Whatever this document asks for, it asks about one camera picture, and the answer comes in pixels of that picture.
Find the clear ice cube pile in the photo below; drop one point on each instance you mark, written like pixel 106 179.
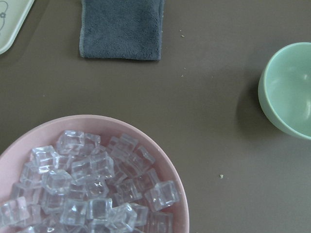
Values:
pixel 80 186

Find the grey folded cloth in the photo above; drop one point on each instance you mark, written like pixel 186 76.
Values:
pixel 122 29

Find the green ceramic bowl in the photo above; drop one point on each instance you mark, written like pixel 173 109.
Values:
pixel 284 90

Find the cream rabbit tray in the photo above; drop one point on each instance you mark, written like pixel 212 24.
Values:
pixel 12 16

